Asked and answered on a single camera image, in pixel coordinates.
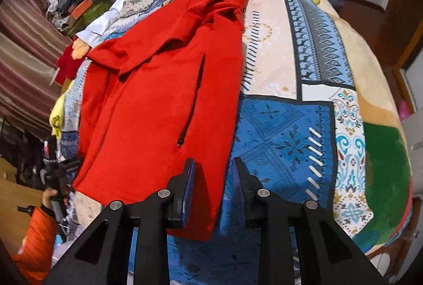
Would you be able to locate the orange box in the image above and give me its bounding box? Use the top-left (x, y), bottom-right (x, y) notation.
top-left (70, 0), bottom-right (94, 17)

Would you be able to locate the person's left hand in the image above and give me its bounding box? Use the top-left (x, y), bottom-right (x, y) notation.
top-left (42, 188), bottom-right (70, 211)

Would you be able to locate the pink toy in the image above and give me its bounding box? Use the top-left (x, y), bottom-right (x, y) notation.
top-left (398, 100), bottom-right (411, 123)

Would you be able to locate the striped curtain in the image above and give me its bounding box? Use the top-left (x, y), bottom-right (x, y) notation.
top-left (0, 0), bottom-right (72, 140)

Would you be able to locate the white cabinet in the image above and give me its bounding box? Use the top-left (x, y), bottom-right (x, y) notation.
top-left (410, 113), bottom-right (423, 153)

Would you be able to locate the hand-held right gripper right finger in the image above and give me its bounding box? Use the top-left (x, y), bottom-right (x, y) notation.
top-left (232, 157), bottom-right (388, 285)

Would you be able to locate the white cloth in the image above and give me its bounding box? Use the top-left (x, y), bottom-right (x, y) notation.
top-left (76, 8), bottom-right (127, 45)

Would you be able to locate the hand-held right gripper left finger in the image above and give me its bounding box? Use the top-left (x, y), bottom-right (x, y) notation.
top-left (43, 158), bottom-right (196, 285)

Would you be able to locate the wooden door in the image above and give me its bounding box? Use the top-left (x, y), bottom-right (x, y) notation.
top-left (380, 0), bottom-right (423, 69)

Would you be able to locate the blue patchwork bedspread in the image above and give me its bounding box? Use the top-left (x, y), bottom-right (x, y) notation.
top-left (54, 0), bottom-right (375, 285)

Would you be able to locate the red jacket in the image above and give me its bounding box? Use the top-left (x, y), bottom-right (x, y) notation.
top-left (72, 0), bottom-right (256, 242)

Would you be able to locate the person's left forearm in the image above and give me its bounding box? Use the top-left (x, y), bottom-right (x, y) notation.
top-left (11, 206), bottom-right (63, 285)

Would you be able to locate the colourful plush blanket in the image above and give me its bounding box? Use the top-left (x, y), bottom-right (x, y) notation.
top-left (49, 0), bottom-right (414, 256)

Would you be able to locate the pile of dark clothes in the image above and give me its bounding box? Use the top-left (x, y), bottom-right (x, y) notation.
top-left (0, 116), bottom-right (50, 191)

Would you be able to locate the green cloth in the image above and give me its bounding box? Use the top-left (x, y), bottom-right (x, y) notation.
top-left (68, 0), bottom-right (114, 36)

